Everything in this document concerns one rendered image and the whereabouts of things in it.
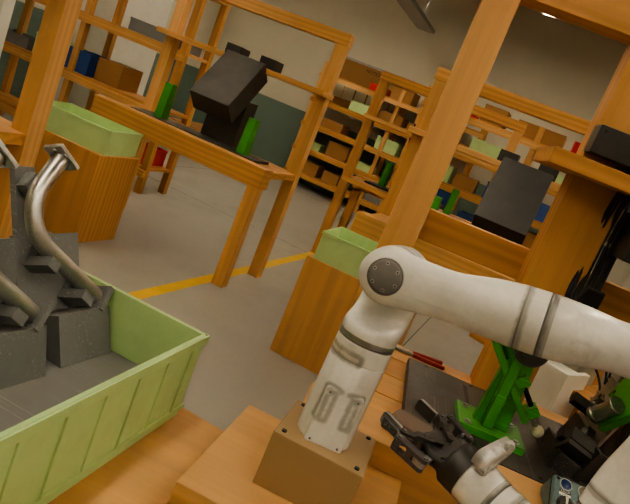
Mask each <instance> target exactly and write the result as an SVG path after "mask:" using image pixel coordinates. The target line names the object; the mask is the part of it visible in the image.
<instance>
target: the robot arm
mask: <svg viewBox="0 0 630 504"><path fill-rule="evenodd" d="M359 281H360V284H361V287H362V289H363V290H362V292H361V295H360V296H359V298H358V300H357V301H356V303H355V304H354V306H353V307H352V308H351V309H350V310H349V311H348V313H347V314H346V315H345V317H344V319H343V321H342V323H341V326H340V328H339V330H338V333H337V335H336V337H335V339H334V341H333V344H332V346H331V348H330V350H329V352H328V355H327V357H326V359H325V361H324V363H323V366H322V368H321V370H320V372H319V375H318V377H317V379H316V381H315V383H314V386H313V388H312V390H311V392H310V394H309V397H308V399H307V401H306V404H305V406H304V408H303V410H302V413H301V415H300V417H299V419H298V422H297V425H298V428H299V430H300V431H301V432H302V433H303V435H304V439H306V440H308V441H310V442H313V443H315V444H318V445H320V446H322V447H325V448H327V449H329V450H332V451H334V452H336V453H339V454H340V453H341V451H342V450H346V449H347V448H348V447H349V446H350V444H351V441H352V439H353V437H354V435H355V433H356V431H357V429H358V427H359V424H360V422H361V420H362V418H363V416H364V414H365V411H366V409H367V407H368V405H369V403H370V401H371V399H372V396H373V394H374V392H375V390H376V388H377V386H378V384H379V381H380V379H381V377H382V375H383V373H384V371H385V369H386V367H387V365H388V362H389V360H390V358H391V356H392V354H393V352H394V350H395V348H396V346H397V344H398V342H399V341H400V339H401V338H402V337H403V335H404V333H405V332H406V330H407V328H408V326H409V324H410V322H411V320H412V318H413V316H414V314H415V313H418V314H422V315H426V316H430V317H433V318H437V319H440V320H443V321H446V322H449V323H451V324H454V325H456V326H458V327H460V328H463V329H465V330H467V331H469V332H472V333H474V334H477V335H479V336H482V337H484V338H487V339H489V340H492V341H495V342H497V343H500V344H502V345H505V346H507V347H510V348H513V349H516V350H518V351H521V352H524V353H527V354H530V355H534V356H536V357H540V358H543V359H547V360H550V361H554V362H559V363H563V364H568V365H573V366H578V367H584V368H590V369H596V370H601V371H606V372H609V373H613V374H616V375H619V376H621V377H624V378H626V379H629V380H630V323H627V322H624V321H621V320H619V319H616V318H614V317H612V316H610V315H607V314H605V313H603V312H601V311H599V310H597V309H594V308H592V307H590V306H587V305H585V304H582V303H580V302H577V301H575V300H572V299H570V298H567V297H564V296H561V295H559V294H556V293H552V292H549V291H545V290H542V289H539V288H536V287H532V286H529V285H525V284H521V283H517V282H513V281H508V280H502V279H497V278H490V277H483V276H476V275H469V274H464V273H459V272H456V271H452V270H449V269H446V268H444V267H441V266H438V265H436V264H433V263H431V262H428V261H426V259H425V258H424V257H423V255H422V254H421V253H420V252H418V251H417V250H415V249H414V248H411V247H408V246H403V245H389V246H383V247H380V248H378V249H376V250H374V251H372V252H371V253H369V254H368V255H367V256H366V257H365V258H364V260H363V261H362V263H361V265H360V268H359ZM415 410H416V411H417V412H418V413H419V414H420V415H421V416H422V417H423V418H424V419H425V420H426V421H427V422H428V423H429V424H431V423H433V424H432V426H433V430H432V431H428V432H425V433H423V432H420V431H416V432H413V431H411V430H408V429H406V428H403V427H404V426H403V425H402V424H401V423H400V422H399V421H398V420H397V419H396V418H395V417H394V416H393V415H392V414H391V413H390V412H389V411H386V412H384V413H383V415H382V416H381V418H380V422H381V424H382V425H383V426H384V427H385V428H386V429H387V431H388V432H389V433H390V434H391V435H392V436H393V437H394V440H393V441H392V443H391V445H390V448H391V449H392V450H393V451H394V452H395V453H396V454H397V455H398V456H400V457H401V458H402V459H403V460H404V461H405V462H406V463H407V464H408V465H409V466H411V467H412V468H413V469H414V470H415V471H416V472H417V473H422V471H423V470H424V468H425V467H426V466H427V465H430V466H431V467H433V468H434V469H435V470H436V478H437V480H438V482H439V483H440V484H441V485H442V486H443V487H444V488H445V489H446V490H447V491H448V492H449V493H450V494H451V495H452V496H453V497H454V498H455V499H456V500H457V501H458V502H459V503H460V504H531V503H530V502H529V501H528V500H526V498H525V497H524V496H523V495H521V494H520V493H519V492H518V491H517V490H516V489H515V488H514V487H513V486H512V485H511V484H510V483H509V482H508V480H507V479H506V478H505V477H504V475H503V474H502V473H501V472H500V471H499V470H498V469H497V467H498V466H499V464H500V463H501V462H502V461H503V460H504V459H506V458H507V457H508V456H509V455H510V454H511V453H512V452H513V451H514V450H515V443H513V442H512V441H511V440H510V439H509V438H508V437H507V436H505V437H503V438H501V439H499V440H496V441H494V442H492V443H490V444H488V445H486V446H485V447H483V448H481V449H480V450H477V449H476V448H475V447H474V446H473V445H472V442H473V441H474V438H473V436H472V435H471V434H470V433H469V432H468V431H467V430H466V429H465V428H464V427H463V426H462V425H461V423H460V422H459V421H458V420H457V419H456V418H455V417H454V416H453V415H452V414H448V415H447V416H445V415H443V414H442V413H438V412H437V411H436V410H435V409H434V408H432V406H430V405H429V404H428V403H427V402H426V401H425V400H424V399H420V400H418V402H417V404H416V406H415ZM451 423H452V424H453V425H454V427H455V428H454V430H453V429H452V428H451V427H450V424H451ZM405 437H409V438H411V439H412V440H411V441H409V440H407V439H406V438H405ZM418 442H419V447H420V448H418V447H416V445H417V444H418ZM399 446H403V447H405V448H406V451H404V450H403V449H402V448H400V447H399ZM575 504H630V435H629V437H628V438H627V439H626V440H625V441H624V442H623V443H622V444H621V445H620V446H619V447H618V449H617V450H616V451H615V452H614V453H613V454H612V455H611V456H610V457H609V458H608V459H607V460H606V461H605V462H604V463H603V465H602V466H601V467H600V468H599V469H598V471H597V472H596V473H595V475H594V476H593V477H592V479H591V480H590V482H589V483H588V485H587V486H586V488H585V489H584V491H583V492H582V494H581V495H580V496H579V498H578V500H577V501H576V503H575Z"/></svg>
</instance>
